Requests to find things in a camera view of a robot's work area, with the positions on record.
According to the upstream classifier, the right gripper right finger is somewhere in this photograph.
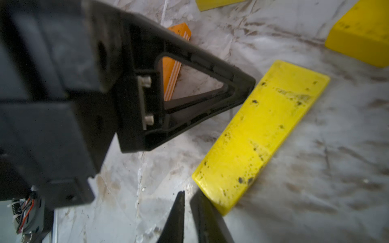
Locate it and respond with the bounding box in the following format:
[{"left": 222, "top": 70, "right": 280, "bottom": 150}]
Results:
[{"left": 190, "top": 192, "right": 234, "bottom": 243}]

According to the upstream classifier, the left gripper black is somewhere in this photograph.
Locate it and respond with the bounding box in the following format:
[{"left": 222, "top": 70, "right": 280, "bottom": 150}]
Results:
[{"left": 1, "top": 1, "right": 118, "bottom": 209}]

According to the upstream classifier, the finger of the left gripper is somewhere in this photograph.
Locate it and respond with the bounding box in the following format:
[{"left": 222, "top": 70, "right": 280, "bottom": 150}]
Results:
[{"left": 115, "top": 13, "right": 255, "bottom": 153}]

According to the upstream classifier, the orange block small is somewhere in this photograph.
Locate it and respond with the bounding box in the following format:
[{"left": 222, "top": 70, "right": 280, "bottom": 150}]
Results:
[{"left": 162, "top": 23, "right": 191, "bottom": 101}]

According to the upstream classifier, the yellow block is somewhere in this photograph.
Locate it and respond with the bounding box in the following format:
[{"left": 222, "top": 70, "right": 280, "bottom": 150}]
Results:
[
  {"left": 192, "top": 60, "right": 330, "bottom": 215},
  {"left": 196, "top": 0, "right": 245, "bottom": 11},
  {"left": 325, "top": 0, "right": 389, "bottom": 68}
]

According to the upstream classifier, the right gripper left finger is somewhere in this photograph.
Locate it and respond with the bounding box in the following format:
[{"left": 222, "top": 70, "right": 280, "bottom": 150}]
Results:
[{"left": 157, "top": 191, "right": 185, "bottom": 243}]

